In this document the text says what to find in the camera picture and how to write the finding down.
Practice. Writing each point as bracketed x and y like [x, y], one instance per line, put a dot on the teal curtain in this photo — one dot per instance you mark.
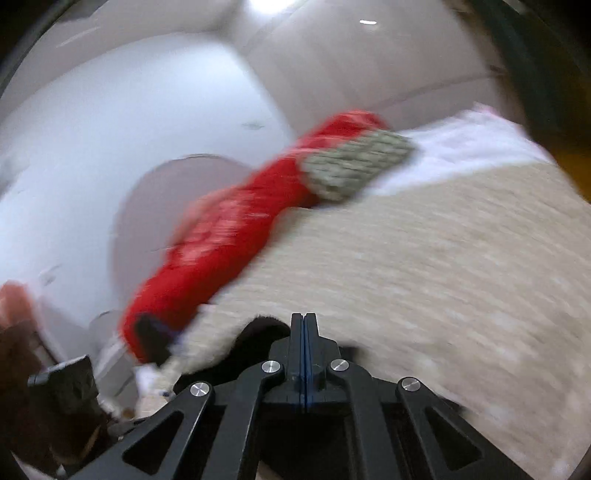
[531, 60]

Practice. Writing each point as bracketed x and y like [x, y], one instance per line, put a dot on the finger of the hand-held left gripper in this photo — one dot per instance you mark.
[150, 334]

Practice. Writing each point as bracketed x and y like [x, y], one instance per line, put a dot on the red quilted blanket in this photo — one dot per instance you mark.
[231, 230]

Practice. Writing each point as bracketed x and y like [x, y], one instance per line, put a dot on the white electric fan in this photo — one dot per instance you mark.
[147, 203]

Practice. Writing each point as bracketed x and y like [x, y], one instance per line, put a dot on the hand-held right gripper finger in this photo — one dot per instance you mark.
[298, 369]
[309, 369]

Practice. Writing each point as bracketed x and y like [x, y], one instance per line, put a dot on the black pants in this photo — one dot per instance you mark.
[258, 334]

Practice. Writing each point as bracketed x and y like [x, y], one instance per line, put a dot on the grey polka dot cushion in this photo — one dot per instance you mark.
[360, 164]

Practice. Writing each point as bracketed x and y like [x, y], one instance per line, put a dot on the cream quilted bed cover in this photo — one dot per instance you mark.
[415, 258]

